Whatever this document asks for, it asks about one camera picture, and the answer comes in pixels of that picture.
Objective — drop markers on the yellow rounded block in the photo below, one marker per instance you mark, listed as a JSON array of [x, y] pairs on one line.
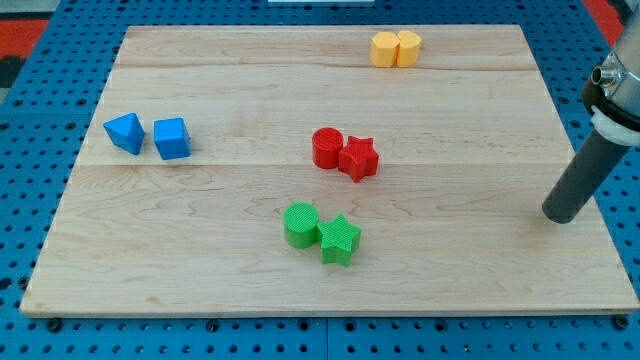
[[409, 48]]

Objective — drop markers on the blue cube block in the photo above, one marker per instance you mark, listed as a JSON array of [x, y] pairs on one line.
[[172, 138]]

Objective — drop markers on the green star block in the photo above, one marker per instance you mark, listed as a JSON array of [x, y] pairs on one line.
[[338, 239]]

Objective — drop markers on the blue triangular prism block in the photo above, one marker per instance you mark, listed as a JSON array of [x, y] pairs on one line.
[[126, 132]]

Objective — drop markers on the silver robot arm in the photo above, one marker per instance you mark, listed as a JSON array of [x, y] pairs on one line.
[[612, 92]]

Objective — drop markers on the green cylinder block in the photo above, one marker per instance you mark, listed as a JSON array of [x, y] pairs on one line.
[[300, 225]]

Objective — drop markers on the red star block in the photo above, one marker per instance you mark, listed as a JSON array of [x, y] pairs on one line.
[[358, 158]]

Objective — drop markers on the light wooden board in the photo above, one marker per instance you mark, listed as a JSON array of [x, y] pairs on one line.
[[469, 143]]

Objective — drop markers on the red cylinder block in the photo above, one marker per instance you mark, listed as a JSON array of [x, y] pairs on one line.
[[327, 142]]

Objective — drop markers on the yellow hexagon block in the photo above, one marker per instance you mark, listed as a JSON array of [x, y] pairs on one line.
[[384, 49]]

